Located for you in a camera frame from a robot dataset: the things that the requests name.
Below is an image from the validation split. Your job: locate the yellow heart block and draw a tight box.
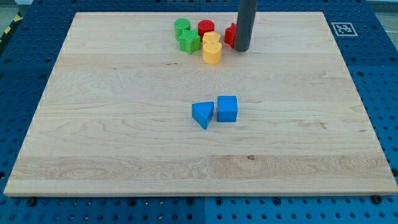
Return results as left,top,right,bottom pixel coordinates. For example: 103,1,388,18
203,42,222,65

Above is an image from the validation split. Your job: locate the red cylinder block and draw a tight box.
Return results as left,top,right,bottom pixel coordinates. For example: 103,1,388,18
197,19,215,38

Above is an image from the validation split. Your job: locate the blue triangle block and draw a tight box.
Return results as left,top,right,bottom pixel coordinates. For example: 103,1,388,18
192,101,214,129

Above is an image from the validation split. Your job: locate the red star block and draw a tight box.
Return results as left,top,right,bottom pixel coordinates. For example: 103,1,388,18
224,23,237,49

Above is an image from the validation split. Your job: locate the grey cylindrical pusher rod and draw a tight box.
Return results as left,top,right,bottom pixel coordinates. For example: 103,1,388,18
234,0,258,52

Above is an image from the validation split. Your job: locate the black bolt front left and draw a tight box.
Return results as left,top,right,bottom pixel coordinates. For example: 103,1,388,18
26,197,37,207

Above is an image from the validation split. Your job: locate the light wooden board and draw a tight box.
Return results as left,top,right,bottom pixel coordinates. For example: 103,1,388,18
4,12,397,197

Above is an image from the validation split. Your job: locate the white fiducial marker tag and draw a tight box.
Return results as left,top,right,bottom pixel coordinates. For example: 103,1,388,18
331,22,358,37

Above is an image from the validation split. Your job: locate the black bolt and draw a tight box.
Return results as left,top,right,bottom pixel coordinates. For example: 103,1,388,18
371,195,383,205
26,197,37,207

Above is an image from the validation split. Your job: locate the blue cube block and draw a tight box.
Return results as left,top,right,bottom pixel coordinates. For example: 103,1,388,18
217,95,238,122

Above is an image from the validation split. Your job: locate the black bolt front right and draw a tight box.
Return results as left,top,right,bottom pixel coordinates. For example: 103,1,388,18
371,195,383,205

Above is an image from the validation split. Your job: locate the green star block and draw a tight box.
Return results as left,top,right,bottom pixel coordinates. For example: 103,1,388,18
178,29,201,55

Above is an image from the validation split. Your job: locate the yellow pentagon block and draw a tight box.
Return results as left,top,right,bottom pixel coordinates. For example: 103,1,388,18
202,31,221,44

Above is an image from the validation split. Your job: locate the green cylinder block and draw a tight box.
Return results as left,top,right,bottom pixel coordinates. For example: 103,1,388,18
174,18,190,40

